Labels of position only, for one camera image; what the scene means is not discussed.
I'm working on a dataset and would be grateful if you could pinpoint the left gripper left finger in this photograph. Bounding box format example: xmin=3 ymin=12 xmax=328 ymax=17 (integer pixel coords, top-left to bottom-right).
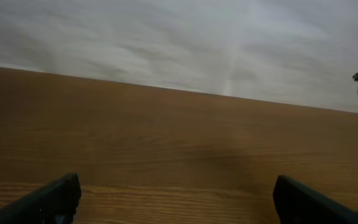
xmin=0 ymin=172 xmax=83 ymax=224

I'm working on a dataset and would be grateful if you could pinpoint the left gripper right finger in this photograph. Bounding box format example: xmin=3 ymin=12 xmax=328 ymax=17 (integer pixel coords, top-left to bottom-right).
xmin=272 ymin=174 xmax=358 ymax=224

